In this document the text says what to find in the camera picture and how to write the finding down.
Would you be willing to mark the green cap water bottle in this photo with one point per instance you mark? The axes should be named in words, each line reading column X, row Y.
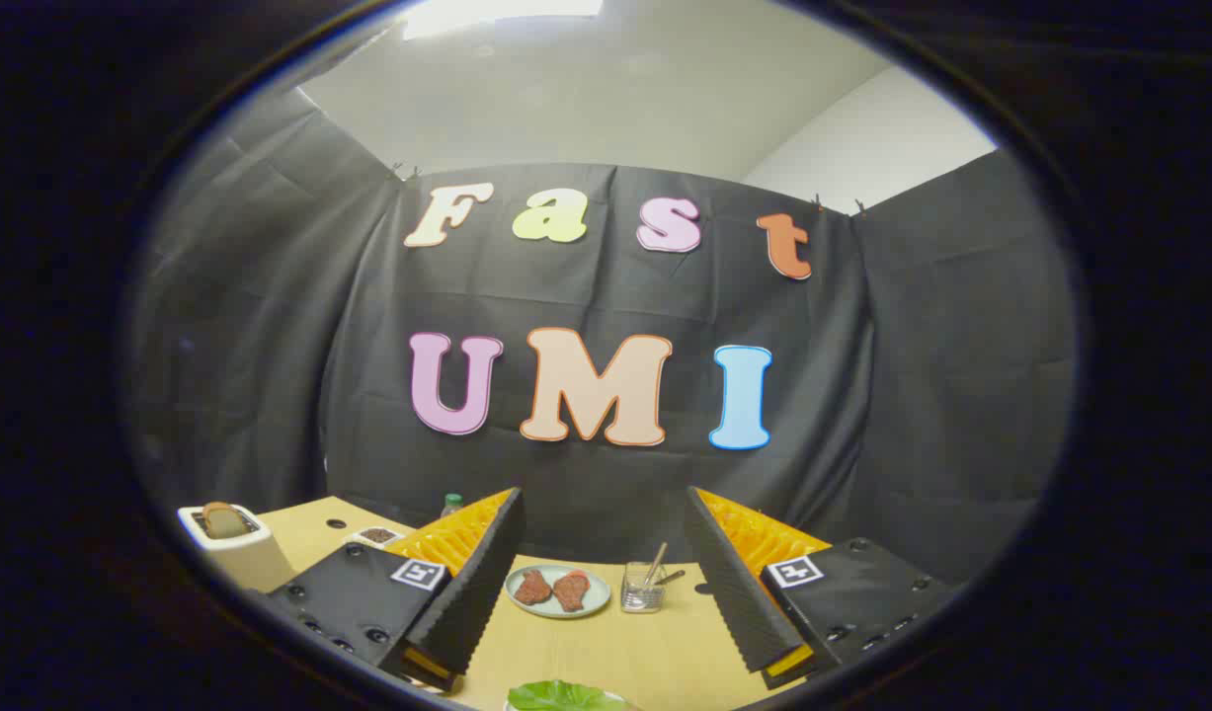
column 452, row 504

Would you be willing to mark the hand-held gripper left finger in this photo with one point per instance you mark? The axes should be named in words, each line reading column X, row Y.
column 467, row 602

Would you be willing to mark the light blue plate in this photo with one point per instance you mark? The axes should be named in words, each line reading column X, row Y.
column 601, row 591

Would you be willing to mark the green lettuce leaf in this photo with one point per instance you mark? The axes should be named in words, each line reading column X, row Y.
column 561, row 696

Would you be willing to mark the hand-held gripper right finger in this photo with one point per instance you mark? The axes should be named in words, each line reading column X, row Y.
column 734, row 592

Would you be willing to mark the ceiling light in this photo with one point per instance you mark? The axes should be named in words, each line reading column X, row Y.
column 497, row 15

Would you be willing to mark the reddish brown meat piece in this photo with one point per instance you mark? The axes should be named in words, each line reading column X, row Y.
column 571, row 591

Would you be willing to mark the black backdrop cloth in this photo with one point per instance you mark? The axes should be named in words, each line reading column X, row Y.
column 586, row 286

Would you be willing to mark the white seasoning tray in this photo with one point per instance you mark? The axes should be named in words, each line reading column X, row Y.
column 376, row 535

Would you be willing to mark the white toaster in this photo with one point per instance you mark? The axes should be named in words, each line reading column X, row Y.
column 250, row 563

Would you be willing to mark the toast bread slice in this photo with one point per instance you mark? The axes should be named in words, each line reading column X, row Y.
column 225, row 520

